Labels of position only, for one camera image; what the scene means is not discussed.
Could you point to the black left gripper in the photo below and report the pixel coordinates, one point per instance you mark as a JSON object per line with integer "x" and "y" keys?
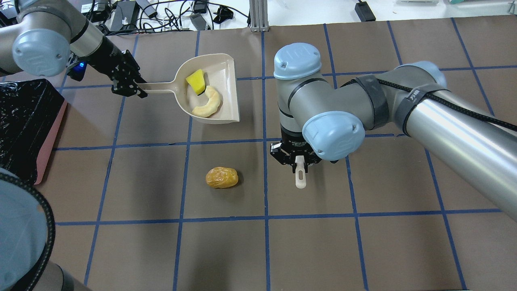
{"x": 106, "y": 53}

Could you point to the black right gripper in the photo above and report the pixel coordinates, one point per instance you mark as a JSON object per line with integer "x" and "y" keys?
{"x": 291, "y": 139}

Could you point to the yellow sponge piece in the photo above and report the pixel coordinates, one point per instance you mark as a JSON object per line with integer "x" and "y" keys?
{"x": 197, "y": 82}

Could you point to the beige plastic dustpan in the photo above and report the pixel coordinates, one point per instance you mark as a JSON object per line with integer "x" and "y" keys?
{"x": 219, "y": 72}

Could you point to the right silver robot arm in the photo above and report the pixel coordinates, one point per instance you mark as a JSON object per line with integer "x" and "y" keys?
{"x": 319, "y": 122}

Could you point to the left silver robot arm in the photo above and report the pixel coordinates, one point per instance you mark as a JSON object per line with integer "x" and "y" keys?
{"x": 47, "y": 32}

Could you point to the bin with black bag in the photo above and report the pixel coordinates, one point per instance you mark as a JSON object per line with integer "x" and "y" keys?
{"x": 28, "y": 110}

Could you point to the black power adapter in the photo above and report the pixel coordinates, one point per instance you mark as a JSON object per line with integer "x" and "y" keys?
{"x": 364, "y": 12}

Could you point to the aluminium frame post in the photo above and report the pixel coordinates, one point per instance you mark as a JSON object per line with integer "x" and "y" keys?
{"x": 258, "y": 16}

